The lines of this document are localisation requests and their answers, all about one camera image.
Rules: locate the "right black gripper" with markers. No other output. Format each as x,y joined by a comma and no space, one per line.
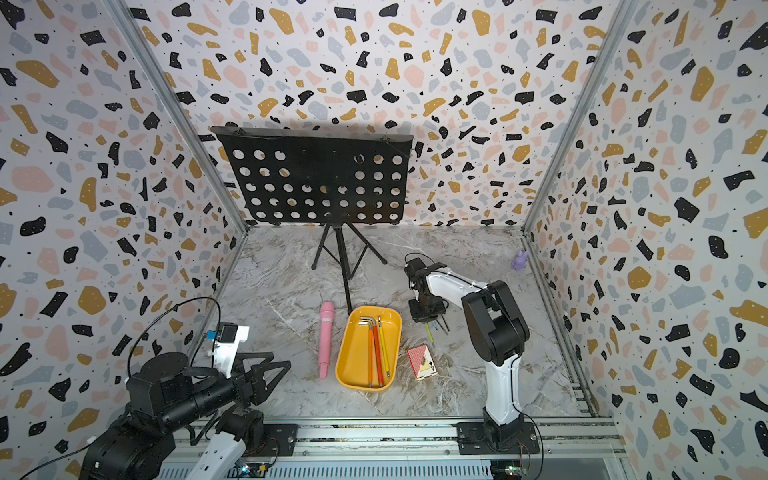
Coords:
417,318

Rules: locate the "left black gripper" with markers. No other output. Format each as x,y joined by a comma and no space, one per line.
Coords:
257,391

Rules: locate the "yellow-sleeved hex key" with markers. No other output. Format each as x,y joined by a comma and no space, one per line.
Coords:
383,348

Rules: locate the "orange-sleeved hex key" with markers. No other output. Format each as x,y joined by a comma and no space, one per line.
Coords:
368,322

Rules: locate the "red-sleeved hex key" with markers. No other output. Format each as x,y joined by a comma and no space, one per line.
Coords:
376,351

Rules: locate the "yellow plastic storage tray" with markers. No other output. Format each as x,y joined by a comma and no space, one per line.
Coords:
351,365

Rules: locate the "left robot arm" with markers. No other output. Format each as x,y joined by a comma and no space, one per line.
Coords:
169,394

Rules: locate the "red playing card box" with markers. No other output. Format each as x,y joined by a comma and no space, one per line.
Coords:
421,362

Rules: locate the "pink toy microphone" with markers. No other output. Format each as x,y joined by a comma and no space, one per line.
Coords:
327,316

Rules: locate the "small purple figurine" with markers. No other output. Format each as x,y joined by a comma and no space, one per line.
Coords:
520,260

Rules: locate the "black perforated music stand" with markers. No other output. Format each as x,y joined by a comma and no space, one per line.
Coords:
338,182

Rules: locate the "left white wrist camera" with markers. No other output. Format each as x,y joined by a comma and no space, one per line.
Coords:
226,341

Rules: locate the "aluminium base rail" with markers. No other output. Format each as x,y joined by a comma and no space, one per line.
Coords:
442,448

